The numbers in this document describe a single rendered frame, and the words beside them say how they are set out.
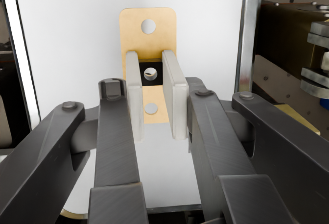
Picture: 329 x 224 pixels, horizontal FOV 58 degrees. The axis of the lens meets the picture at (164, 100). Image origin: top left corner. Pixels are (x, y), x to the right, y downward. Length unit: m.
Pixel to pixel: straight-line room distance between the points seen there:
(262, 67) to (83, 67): 0.44
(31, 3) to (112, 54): 0.08
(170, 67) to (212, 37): 0.13
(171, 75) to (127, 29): 0.06
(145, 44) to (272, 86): 0.50
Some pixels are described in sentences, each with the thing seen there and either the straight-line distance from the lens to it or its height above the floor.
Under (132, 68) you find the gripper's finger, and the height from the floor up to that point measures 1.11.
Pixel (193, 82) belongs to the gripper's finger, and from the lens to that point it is 0.16.
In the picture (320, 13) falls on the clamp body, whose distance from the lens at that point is 0.30.
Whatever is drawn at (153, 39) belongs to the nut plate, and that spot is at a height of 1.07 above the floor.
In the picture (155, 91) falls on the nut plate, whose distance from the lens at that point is 0.22.
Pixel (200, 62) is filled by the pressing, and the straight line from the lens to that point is 0.29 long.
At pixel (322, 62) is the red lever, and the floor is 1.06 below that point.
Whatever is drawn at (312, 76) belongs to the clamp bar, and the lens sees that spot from 0.26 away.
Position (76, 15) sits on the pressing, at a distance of 0.28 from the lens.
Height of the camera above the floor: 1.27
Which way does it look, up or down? 66 degrees down
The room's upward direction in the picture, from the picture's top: 165 degrees clockwise
